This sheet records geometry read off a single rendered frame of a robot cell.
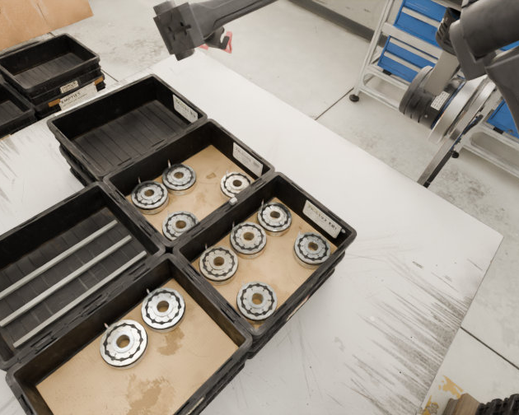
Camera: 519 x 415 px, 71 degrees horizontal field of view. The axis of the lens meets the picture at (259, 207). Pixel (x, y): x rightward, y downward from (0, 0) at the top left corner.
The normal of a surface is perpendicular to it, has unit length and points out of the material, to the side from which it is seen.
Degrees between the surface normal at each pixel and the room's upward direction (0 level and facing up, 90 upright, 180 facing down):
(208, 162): 0
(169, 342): 0
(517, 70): 87
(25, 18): 73
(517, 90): 88
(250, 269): 0
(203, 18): 59
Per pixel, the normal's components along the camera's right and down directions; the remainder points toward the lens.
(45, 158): 0.10, -0.58
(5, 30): 0.76, 0.36
